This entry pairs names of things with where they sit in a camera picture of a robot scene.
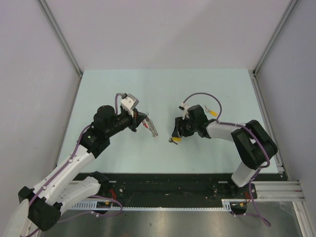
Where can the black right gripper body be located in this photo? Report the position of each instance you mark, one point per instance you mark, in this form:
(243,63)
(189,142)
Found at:
(188,127)

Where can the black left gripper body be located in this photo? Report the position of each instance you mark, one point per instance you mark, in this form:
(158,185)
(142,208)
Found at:
(133,125)

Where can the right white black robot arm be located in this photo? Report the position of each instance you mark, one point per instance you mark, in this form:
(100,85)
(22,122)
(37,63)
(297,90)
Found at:
(254,145)

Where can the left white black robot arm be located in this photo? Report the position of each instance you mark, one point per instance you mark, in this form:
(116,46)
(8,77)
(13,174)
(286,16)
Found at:
(49,199)

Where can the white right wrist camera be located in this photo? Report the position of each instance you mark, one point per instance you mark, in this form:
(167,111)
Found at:
(184,108)

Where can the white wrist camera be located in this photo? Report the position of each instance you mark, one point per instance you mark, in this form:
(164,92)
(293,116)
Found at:
(129,102)
(184,108)

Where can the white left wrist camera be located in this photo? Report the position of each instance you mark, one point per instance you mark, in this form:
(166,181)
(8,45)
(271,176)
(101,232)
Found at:
(129,102)

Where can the aluminium right side rail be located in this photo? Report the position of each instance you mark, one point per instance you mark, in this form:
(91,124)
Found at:
(266,119)

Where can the black mounting base plate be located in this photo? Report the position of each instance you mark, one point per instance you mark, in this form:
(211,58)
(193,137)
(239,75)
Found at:
(170,190)

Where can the white slotted cable duct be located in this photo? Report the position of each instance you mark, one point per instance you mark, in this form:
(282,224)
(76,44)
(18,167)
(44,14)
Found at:
(105,205)

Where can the aluminium left corner post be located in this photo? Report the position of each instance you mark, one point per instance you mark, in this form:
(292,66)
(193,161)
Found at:
(48,14)

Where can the aluminium corner post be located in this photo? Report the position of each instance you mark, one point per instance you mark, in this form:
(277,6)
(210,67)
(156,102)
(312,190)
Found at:
(48,14)
(275,35)

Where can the aluminium right corner post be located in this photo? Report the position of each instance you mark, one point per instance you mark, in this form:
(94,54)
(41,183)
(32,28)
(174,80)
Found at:
(275,35)

